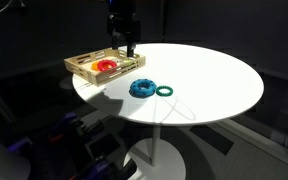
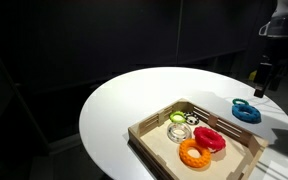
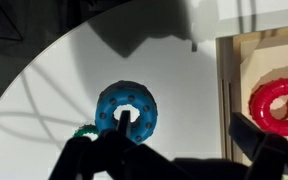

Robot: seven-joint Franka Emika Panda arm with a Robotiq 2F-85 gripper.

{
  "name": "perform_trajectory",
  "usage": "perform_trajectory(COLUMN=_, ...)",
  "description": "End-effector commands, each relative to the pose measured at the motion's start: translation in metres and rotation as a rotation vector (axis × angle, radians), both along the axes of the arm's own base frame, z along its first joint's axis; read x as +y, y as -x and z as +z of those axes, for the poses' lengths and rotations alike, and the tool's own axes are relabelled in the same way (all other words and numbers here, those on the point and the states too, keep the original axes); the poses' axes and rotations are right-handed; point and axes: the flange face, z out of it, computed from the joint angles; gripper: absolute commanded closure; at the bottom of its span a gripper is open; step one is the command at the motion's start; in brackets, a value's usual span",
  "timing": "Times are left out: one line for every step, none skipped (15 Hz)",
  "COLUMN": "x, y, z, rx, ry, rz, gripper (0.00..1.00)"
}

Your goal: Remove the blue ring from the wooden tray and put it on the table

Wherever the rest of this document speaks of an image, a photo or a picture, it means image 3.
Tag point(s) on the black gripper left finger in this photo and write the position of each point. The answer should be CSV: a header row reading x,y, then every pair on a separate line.
x,y
110,156

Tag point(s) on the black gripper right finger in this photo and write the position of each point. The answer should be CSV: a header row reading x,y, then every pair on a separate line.
x,y
270,150

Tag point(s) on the wooden slatted tray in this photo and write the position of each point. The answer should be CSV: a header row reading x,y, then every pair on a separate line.
x,y
232,83

